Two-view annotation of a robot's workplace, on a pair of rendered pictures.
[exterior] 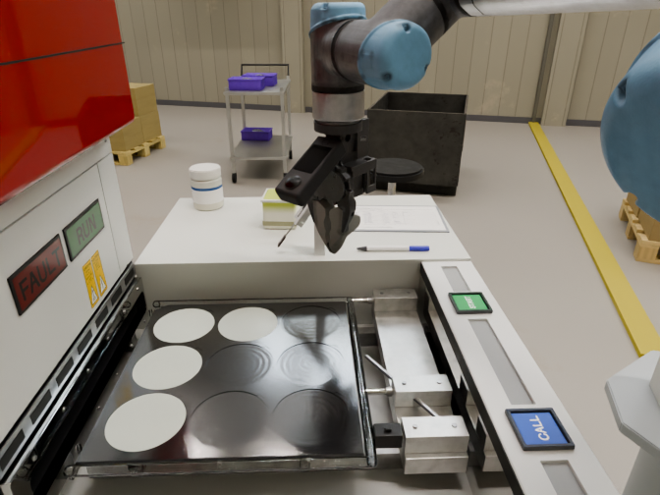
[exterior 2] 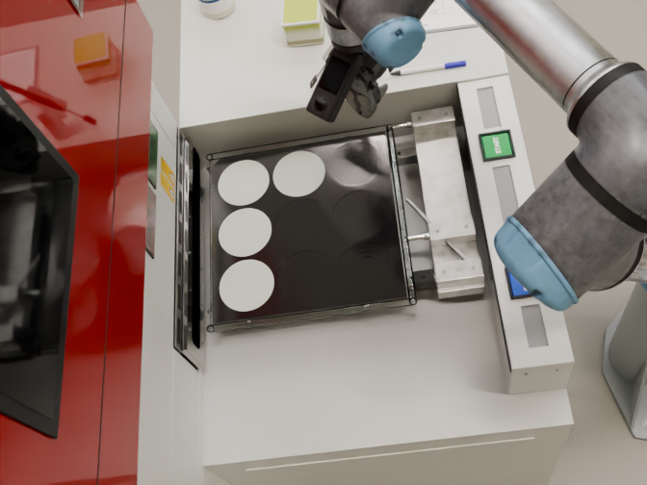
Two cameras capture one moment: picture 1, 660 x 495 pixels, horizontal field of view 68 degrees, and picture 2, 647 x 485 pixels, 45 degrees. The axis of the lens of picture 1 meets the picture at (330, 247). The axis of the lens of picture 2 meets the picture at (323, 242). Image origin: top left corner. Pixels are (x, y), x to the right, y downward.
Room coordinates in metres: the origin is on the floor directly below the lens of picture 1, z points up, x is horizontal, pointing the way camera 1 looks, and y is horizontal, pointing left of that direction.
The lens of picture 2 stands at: (-0.11, -0.10, 2.15)
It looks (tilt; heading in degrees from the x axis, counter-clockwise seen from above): 61 degrees down; 17
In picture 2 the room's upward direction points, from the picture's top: 21 degrees counter-clockwise
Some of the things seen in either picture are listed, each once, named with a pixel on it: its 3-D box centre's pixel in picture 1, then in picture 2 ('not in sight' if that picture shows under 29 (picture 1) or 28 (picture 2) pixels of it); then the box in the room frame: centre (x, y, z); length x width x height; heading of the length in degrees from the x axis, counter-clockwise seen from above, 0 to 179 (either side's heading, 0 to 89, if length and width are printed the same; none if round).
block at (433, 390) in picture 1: (420, 390); (452, 232); (0.54, -0.13, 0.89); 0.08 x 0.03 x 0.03; 92
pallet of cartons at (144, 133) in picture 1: (95, 121); not in sight; (5.15, 2.45, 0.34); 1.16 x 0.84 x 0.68; 73
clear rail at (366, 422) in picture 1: (358, 363); (401, 209); (0.59, -0.04, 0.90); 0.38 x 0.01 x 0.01; 2
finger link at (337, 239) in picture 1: (347, 226); (375, 97); (0.72, -0.03, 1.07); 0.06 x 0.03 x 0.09; 138
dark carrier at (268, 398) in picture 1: (240, 365); (302, 223); (0.59, 0.14, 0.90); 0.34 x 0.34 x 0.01; 2
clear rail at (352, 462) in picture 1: (222, 466); (310, 315); (0.41, 0.13, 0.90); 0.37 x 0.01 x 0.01; 92
